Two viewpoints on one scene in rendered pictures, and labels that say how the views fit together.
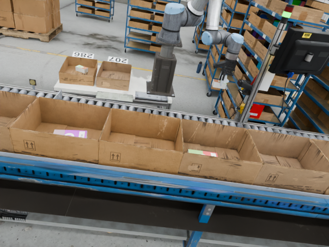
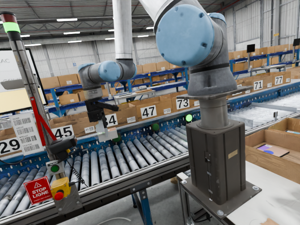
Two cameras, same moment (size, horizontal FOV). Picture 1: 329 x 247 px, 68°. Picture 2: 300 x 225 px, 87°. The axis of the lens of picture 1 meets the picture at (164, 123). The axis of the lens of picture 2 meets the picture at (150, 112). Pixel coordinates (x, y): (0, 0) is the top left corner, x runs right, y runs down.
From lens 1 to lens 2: 2.72 m
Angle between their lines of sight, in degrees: 131
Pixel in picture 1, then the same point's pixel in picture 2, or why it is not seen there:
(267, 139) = (78, 125)
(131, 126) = (161, 110)
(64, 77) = (283, 123)
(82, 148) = not seen: hidden behind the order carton
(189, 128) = (130, 112)
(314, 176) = (65, 119)
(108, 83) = (253, 140)
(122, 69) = not seen: outside the picture
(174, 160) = not seen: hidden behind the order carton
